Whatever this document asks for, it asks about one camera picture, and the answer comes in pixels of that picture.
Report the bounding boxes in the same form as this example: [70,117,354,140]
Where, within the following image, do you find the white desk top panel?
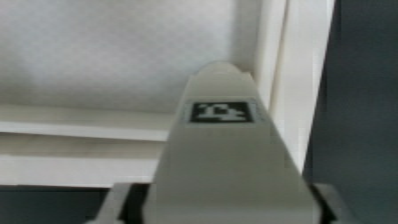
[0,0,338,174]

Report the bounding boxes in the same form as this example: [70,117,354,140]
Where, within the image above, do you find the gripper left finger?
[86,183,132,224]

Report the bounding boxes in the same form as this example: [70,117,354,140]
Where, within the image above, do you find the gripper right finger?
[313,183,356,224]

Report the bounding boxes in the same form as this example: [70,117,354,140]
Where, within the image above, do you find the white U-shaped obstacle fence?
[0,133,164,187]

